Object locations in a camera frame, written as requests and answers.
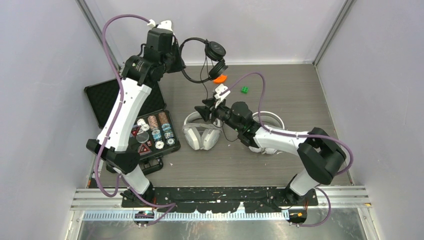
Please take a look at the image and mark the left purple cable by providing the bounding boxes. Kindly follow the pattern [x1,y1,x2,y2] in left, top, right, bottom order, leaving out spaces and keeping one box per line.
[93,14,176,213]

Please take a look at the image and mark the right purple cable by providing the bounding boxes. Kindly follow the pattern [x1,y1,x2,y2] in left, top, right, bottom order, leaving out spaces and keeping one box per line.
[225,72,354,176]

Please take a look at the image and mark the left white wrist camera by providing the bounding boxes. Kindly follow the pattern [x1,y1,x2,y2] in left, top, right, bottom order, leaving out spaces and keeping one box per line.
[147,19,174,32]

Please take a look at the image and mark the purple cable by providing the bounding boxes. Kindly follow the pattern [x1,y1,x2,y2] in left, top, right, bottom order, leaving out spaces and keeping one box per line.
[93,14,176,213]
[225,72,354,176]

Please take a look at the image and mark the black poker chip case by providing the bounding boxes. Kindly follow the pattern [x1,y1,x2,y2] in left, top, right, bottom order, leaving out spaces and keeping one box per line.
[83,79,181,175]

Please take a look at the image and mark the white grey angular headphones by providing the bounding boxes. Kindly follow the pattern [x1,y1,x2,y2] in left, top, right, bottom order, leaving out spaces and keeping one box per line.
[182,111,223,151]

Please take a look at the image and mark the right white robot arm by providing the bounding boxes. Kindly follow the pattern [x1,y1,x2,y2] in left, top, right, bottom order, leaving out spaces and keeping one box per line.
[194,98,347,205]

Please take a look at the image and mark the white round gaming headphones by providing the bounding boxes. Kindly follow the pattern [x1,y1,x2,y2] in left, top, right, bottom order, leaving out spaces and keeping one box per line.
[246,111,286,156]

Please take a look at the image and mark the green toy brick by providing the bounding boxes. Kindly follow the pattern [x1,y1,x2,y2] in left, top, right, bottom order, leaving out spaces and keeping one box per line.
[240,86,249,94]

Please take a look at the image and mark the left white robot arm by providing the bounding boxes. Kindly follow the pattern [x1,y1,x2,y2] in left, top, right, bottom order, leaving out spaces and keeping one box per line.
[86,27,183,207]

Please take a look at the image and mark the black small headphones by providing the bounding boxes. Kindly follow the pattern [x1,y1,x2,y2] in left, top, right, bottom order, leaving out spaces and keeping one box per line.
[178,37,239,143]

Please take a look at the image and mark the orange curved plastic piece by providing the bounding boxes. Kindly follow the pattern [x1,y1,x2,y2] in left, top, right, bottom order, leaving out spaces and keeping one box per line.
[212,74,228,85]

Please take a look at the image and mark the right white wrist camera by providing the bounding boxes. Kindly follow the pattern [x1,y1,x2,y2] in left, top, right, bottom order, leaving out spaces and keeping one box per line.
[213,83,231,108]

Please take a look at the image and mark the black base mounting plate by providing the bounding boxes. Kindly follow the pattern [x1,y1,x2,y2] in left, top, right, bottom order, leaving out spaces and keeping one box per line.
[121,186,319,215]

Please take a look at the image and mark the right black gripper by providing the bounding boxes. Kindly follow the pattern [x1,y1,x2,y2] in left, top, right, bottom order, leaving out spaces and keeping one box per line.
[195,97,242,133]

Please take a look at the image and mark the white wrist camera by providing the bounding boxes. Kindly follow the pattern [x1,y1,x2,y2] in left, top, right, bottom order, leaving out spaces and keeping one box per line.
[213,83,231,108]
[147,19,174,32]

